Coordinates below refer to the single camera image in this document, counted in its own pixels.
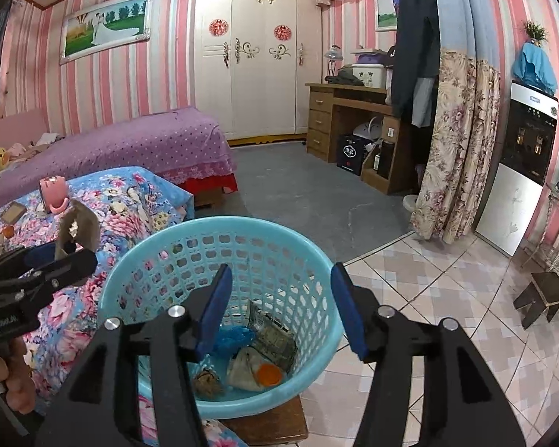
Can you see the pink mug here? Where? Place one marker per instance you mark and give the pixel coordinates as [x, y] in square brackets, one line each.
[54, 194]

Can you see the blue cloth on dispenser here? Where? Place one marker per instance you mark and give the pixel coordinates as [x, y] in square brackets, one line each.
[533, 68]

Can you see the wooden desk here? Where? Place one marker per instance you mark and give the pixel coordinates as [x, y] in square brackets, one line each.
[353, 127]

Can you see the pink headboard cover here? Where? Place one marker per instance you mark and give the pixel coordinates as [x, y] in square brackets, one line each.
[23, 127]

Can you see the small dark stool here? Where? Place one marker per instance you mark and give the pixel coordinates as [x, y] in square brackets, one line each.
[539, 298]

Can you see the potted plant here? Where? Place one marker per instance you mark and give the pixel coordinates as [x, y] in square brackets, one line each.
[536, 33]

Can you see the white storage box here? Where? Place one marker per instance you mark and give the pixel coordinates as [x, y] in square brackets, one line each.
[371, 75]

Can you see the white wardrobe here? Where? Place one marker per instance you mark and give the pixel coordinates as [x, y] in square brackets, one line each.
[253, 62]

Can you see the brown phone case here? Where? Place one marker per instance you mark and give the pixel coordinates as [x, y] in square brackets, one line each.
[13, 213]

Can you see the light blue plastic basket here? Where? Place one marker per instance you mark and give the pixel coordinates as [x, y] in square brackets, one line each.
[276, 268]

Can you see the desk lamp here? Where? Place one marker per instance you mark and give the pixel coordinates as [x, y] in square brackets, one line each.
[333, 56]

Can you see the crumpled trash in basket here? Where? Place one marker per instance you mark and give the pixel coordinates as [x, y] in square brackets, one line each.
[217, 377]

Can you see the small framed couple photo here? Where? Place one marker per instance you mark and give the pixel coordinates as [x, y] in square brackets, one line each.
[388, 12]

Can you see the purple dotted bed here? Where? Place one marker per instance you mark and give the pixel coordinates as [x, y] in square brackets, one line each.
[184, 146]

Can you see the wooden stool under basket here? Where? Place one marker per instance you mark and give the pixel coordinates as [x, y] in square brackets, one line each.
[283, 425]

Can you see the floral door curtain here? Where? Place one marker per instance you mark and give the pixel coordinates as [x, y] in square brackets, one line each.
[461, 148]

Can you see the blue plastic bag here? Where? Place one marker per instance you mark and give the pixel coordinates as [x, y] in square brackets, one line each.
[230, 340]

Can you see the floral bed sheet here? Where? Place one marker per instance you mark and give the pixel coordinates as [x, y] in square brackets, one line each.
[98, 405]

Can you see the framed wedding photo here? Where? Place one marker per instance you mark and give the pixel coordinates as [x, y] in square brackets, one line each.
[103, 26]

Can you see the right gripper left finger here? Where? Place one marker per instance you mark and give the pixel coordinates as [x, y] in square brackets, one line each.
[98, 405]

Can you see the dark hanging coat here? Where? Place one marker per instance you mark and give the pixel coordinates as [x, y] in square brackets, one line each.
[416, 61]

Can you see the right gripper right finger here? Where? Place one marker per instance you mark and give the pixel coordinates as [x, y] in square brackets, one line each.
[463, 403]

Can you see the water dispenser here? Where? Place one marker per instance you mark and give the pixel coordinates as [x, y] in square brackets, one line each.
[522, 168]

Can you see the left hand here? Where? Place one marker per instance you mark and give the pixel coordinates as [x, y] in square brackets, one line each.
[16, 374]

